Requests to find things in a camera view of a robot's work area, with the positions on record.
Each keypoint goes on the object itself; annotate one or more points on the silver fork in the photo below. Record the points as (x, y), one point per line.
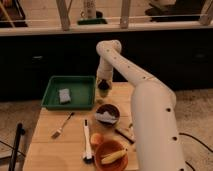
(60, 129)

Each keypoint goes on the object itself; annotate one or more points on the black chair leg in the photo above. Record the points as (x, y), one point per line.
(19, 132)

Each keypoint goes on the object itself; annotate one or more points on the grey sponge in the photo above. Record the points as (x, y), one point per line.
(64, 95)

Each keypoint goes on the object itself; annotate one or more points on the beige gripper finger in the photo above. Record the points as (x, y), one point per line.
(109, 85)
(97, 84)

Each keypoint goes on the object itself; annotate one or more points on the crumpled white cloth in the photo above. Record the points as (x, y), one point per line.
(106, 117)

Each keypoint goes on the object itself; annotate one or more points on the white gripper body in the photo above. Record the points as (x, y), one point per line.
(105, 70)

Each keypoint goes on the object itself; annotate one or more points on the yellow corn cob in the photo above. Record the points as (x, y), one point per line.
(112, 157)

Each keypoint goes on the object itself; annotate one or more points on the green base plate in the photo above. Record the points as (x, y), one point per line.
(92, 21)

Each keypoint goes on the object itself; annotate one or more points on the dark green cup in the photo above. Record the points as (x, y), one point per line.
(103, 88)

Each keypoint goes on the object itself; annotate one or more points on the orange bowl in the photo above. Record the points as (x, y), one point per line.
(107, 147)

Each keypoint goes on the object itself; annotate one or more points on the orange fruit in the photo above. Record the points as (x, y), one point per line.
(96, 139)

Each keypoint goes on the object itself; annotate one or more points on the dark brown bowl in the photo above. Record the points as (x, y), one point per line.
(111, 109)

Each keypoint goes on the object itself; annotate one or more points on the green plastic tray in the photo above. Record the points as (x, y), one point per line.
(81, 90)

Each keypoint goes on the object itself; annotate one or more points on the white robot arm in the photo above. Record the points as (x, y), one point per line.
(158, 146)

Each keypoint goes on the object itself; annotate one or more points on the dark brown block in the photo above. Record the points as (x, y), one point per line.
(125, 135)

